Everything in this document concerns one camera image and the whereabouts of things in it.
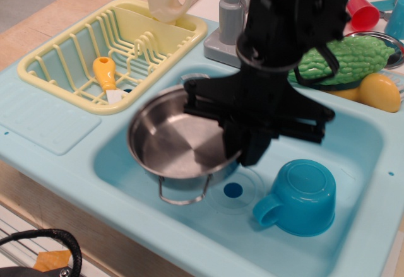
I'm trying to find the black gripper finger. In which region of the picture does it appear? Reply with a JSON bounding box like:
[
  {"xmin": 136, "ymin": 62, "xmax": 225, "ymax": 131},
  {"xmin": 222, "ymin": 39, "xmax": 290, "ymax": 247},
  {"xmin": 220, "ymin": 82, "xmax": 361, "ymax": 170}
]
[
  {"xmin": 241, "ymin": 128, "xmax": 279, "ymax": 167},
  {"xmin": 222, "ymin": 121, "xmax": 243, "ymax": 158}
]

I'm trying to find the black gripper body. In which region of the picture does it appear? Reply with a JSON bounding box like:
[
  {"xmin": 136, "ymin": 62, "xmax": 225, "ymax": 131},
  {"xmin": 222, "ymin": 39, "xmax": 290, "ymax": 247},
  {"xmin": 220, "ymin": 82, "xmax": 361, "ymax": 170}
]
[{"xmin": 182, "ymin": 32, "xmax": 336, "ymax": 145}]

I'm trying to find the stainless steel pot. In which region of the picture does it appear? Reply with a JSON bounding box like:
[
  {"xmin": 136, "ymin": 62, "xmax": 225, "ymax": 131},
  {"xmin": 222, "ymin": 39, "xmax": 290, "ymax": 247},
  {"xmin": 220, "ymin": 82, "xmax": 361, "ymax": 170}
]
[{"xmin": 127, "ymin": 85, "xmax": 241, "ymax": 206}]

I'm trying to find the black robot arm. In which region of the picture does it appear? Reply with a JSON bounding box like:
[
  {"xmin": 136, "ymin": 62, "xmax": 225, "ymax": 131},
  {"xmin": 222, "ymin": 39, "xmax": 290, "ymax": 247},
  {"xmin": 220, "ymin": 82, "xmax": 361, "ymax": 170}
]
[{"xmin": 184, "ymin": 0, "xmax": 349, "ymax": 166}]

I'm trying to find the yellow dish drying rack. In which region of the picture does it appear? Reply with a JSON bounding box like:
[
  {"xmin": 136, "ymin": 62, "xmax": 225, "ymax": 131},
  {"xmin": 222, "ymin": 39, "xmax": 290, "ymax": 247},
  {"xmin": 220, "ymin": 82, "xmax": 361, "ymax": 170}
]
[{"xmin": 17, "ymin": 0, "xmax": 208, "ymax": 115}]

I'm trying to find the light blue toy sink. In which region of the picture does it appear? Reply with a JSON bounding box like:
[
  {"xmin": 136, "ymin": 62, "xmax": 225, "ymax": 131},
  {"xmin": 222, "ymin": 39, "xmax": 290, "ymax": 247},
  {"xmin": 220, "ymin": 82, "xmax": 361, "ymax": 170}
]
[{"xmin": 1, "ymin": 38, "xmax": 403, "ymax": 276}]

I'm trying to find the grey toy faucet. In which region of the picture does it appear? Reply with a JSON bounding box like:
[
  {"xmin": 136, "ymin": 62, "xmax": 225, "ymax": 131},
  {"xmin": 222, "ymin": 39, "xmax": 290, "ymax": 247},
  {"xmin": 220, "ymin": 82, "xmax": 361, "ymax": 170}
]
[{"xmin": 204, "ymin": 0, "xmax": 250, "ymax": 68}]

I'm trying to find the blue plastic mug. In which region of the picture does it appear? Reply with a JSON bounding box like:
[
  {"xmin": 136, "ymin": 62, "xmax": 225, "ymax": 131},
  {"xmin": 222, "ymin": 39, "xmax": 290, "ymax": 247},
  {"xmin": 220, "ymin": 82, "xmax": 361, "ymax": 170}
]
[{"xmin": 252, "ymin": 159, "xmax": 336, "ymax": 237}]

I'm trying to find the green toy bitter gourd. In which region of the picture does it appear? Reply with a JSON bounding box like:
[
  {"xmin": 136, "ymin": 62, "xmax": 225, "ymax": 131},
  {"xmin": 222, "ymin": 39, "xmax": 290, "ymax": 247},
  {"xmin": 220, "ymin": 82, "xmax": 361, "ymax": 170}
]
[{"xmin": 299, "ymin": 36, "xmax": 395, "ymax": 88}]

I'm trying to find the yellow toy squash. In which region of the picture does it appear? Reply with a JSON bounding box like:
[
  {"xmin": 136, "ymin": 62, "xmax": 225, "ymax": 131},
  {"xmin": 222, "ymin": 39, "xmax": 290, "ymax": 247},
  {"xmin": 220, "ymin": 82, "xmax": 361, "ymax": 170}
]
[{"xmin": 327, "ymin": 73, "xmax": 403, "ymax": 113}]

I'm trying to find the red cup right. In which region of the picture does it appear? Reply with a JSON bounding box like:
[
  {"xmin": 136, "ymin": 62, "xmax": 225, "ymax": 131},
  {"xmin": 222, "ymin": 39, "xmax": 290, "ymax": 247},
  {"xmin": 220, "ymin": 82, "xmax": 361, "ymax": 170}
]
[{"xmin": 347, "ymin": 0, "xmax": 380, "ymax": 31}]

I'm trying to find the blue cup at edge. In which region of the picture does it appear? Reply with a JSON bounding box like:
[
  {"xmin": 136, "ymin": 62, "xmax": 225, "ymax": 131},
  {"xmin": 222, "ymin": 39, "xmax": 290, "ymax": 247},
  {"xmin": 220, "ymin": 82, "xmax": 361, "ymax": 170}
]
[{"xmin": 384, "ymin": 0, "xmax": 404, "ymax": 40}]

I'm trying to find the orange tape piece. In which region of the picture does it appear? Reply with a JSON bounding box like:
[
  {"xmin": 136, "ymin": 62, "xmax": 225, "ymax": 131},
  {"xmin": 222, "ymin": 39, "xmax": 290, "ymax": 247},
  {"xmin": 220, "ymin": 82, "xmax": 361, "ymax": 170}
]
[{"xmin": 33, "ymin": 250, "xmax": 71, "ymax": 272}]

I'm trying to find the yellow handled toy spatula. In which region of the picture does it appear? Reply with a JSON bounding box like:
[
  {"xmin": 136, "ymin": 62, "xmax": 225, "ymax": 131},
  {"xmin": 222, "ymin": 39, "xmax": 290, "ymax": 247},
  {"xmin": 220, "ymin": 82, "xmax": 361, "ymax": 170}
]
[{"xmin": 92, "ymin": 57, "xmax": 124, "ymax": 105}]

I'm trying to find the black braided cable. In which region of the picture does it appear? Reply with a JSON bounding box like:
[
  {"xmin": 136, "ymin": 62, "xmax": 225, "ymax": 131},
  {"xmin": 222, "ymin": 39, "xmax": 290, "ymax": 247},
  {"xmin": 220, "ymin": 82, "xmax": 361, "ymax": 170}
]
[{"xmin": 0, "ymin": 228, "xmax": 83, "ymax": 277}]

